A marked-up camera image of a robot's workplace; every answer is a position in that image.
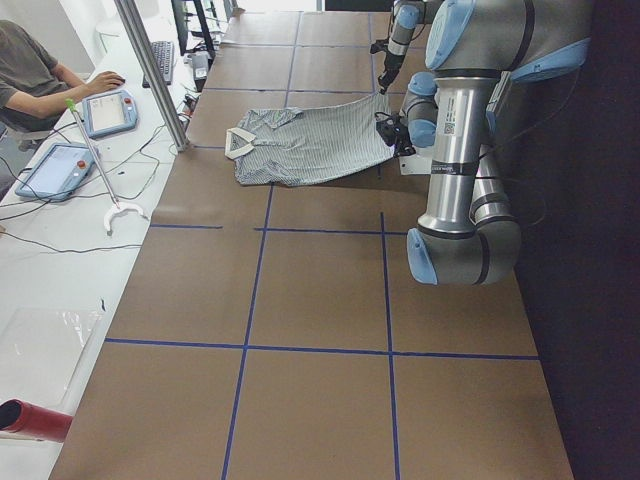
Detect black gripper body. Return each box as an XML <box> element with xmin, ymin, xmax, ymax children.
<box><xmin>377</xmin><ymin>119</ymin><xmax>415</xmax><ymax>157</ymax></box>
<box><xmin>377</xmin><ymin>52</ymin><xmax>403</xmax><ymax>94</ymax></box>

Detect blue white striped polo shirt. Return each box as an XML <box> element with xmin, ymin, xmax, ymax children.
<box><xmin>225</xmin><ymin>94</ymin><xmax>392</xmax><ymax>187</ymax></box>

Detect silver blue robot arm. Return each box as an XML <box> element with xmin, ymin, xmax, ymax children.
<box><xmin>371</xmin><ymin>1</ymin><xmax>593</xmax><ymax>285</ymax></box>
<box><xmin>370</xmin><ymin>1</ymin><xmax>442</xmax><ymax>94</ymax></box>

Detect person's hand on mouse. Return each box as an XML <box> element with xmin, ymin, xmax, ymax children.
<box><xmin>85</xmin><ymin>71</ymin><xmax>126</xmax><ymax>95</ymax></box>

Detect black box with label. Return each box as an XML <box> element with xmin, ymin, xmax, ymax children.
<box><xmin>190</xmin><ymin>51</ymin><xmax>212</xmax><ymax>92</ymax></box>

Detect blue tape grid lines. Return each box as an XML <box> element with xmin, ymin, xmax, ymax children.
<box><xmin>96</xmin><ymin>13</ymin><xmax>565</xmax><ymax>479</ymax></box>

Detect black keyboard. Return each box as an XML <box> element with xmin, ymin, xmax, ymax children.
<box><xmin>150</xmin><ymin>40</ymin><xmax>175</xmax><ymax>85</ymax></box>

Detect upper blue teach pendant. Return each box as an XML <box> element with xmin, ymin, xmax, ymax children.
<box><xmin>82</xmin><ymin>90</ymin><xmax>138</xmax><ymax>139</ymax></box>

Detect blue teach pendant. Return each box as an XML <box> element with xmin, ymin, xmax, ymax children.
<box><xmin>15</xmin><ymin>143</ymin><xmax>95</xmax><ymax>202</ymax></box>
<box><xmin>82</xmin><ymin>90</ymin><xmax>138</xmax><ymax>139</ymax></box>

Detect white hook reaching stick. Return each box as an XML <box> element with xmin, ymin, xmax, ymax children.
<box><xmin>65</xmin><ymin>98</ymin><xmax>147</xmax><ymax>236</ymax></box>

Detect lower blue teach pendant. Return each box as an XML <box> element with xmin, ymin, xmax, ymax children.
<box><xmin>15</xmin><ymin>143</ymin><xmax>95</xmax><ymax>202</ymax></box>

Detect seated person in grey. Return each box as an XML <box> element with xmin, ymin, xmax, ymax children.
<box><xmin>0</xmin><ymin>18</ymin><xmax>126</xmax><ymax>151</ymax></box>

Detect clear plastic sheet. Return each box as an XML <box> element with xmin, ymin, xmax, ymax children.
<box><xmin>1</xmin><ymin>308</ymin><xmax>103</xmax><ymax>409</ymax></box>

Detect red cylinder tube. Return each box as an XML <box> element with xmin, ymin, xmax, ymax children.
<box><xmin>1</xmin><ymin>399</ymin><xmax>73</xmax><ymax>443</ymax></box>

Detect aluminium frame post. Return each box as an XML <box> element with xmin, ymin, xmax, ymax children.
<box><xmin>114</xmin><ymin>0</ymin><xmax>189</xmax><ymax>152</ymax></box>

